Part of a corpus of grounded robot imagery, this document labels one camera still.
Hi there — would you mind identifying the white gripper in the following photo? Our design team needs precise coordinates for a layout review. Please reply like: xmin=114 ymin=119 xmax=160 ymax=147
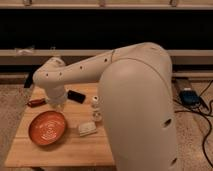
xmin=46 ymin=90 xmax=67 ymax=110

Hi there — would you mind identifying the small white bottle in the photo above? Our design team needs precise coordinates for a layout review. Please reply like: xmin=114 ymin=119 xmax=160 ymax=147
xmin=91 ymin=96 xmax=102 ymax=122

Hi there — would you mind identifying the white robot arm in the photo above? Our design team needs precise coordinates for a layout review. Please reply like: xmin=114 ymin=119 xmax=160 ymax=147
xmin=33 ymin=42 xmax=181 ymax=171

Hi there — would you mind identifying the orange ceramic bowl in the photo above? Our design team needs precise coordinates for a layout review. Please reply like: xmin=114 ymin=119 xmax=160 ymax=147
xmin=28 ymin=111 xmax=66 ymax=146

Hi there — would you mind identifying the black rectangular case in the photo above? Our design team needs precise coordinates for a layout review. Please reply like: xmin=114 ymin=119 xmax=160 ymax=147
xmin=68 ymin=90 xmax=86 ymax=104

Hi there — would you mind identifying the white butter dish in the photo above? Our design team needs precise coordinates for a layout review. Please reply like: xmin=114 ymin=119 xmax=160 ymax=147
xmin=78 ymin=121 xmax=97 ymax=136

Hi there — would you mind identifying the wooden table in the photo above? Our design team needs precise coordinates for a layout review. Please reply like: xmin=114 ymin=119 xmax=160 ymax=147
xmin=5 ymin=83 xmax=114 ymax=167

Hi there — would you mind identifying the blue power box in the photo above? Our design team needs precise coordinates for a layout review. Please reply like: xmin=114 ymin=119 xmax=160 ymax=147
xmin=179 ymin=89 xmax=199 ymax=106

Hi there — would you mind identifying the black table leg bracket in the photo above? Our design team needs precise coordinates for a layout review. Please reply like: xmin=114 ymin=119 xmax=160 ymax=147
xmin=24 ymin=72 xmax=34 ymax=88

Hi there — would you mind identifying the black cable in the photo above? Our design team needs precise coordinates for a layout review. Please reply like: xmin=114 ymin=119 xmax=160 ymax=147
xmin=173 ymin=79 xmax=213 ymax=168

